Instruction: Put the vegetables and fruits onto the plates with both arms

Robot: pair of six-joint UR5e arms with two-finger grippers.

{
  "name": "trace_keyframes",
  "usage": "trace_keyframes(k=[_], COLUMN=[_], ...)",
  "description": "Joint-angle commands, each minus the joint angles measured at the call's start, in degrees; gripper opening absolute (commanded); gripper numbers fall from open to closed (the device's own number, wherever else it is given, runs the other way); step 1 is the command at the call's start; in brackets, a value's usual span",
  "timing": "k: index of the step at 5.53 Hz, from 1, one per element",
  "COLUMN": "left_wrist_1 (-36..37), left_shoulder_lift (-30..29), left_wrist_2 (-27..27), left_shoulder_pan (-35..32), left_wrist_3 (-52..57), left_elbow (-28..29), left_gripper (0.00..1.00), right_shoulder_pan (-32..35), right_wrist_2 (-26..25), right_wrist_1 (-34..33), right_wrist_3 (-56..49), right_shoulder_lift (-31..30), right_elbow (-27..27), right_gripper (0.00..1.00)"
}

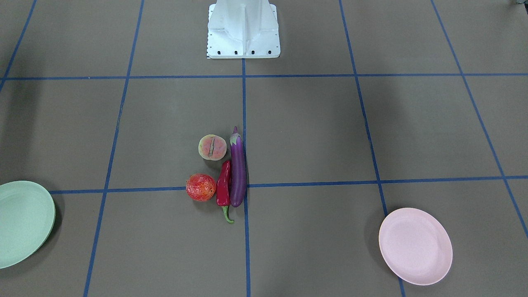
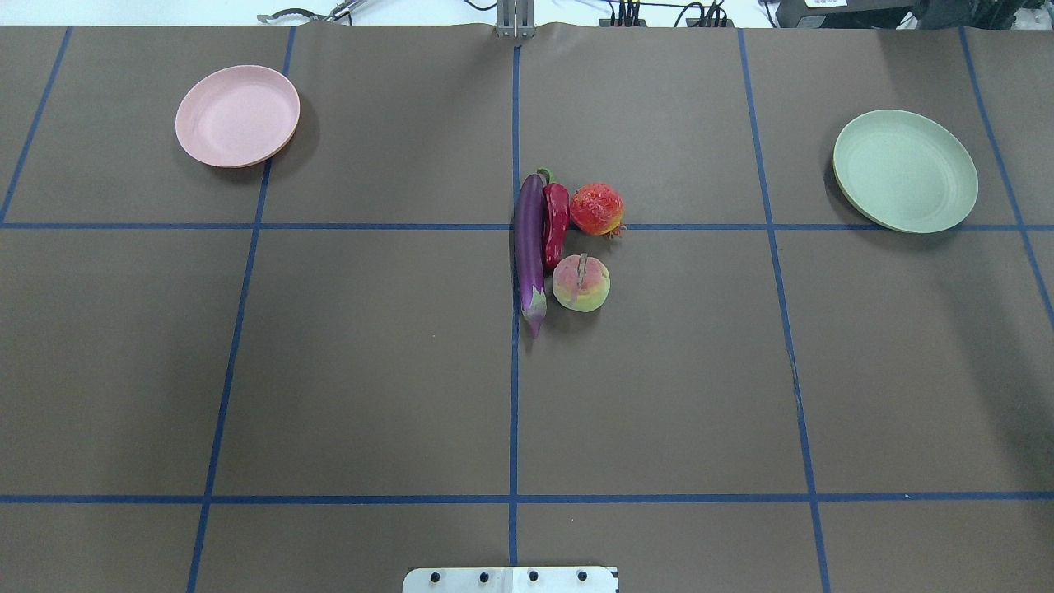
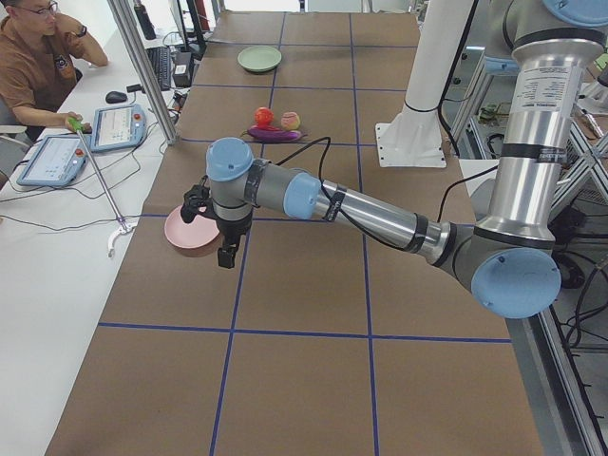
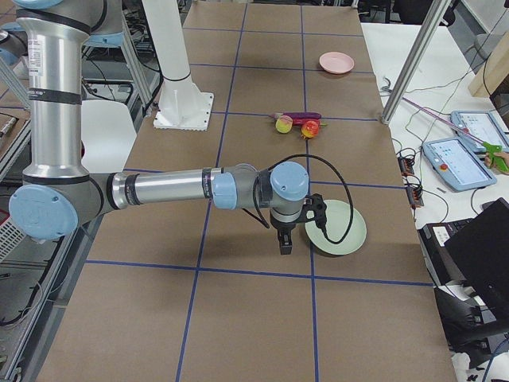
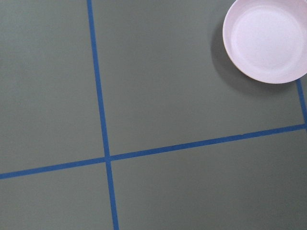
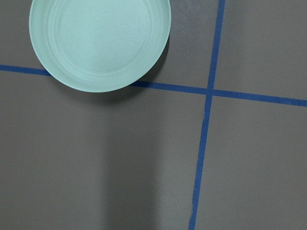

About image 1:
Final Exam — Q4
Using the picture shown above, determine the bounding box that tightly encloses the purple eggplant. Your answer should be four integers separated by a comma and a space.
229, 126, 247, 207

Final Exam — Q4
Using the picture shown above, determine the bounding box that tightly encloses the green plate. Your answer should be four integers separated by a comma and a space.
0, 181, 55, 269

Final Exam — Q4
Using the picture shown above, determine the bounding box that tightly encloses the red chili pepper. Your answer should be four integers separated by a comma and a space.
216, 160, 234, 224

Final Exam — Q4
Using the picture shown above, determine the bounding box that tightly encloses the yellow pink peach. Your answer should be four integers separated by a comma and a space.
198, 134, 227, 160

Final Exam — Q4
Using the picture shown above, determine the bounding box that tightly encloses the red pomegranate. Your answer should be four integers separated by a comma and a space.
186, 173, 217, 202

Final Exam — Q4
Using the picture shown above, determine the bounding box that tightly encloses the pink plate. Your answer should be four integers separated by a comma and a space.
378, 207, 454, 286

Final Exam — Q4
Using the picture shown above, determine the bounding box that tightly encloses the white camera pillar base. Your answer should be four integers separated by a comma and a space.
206, 0, 281, 59

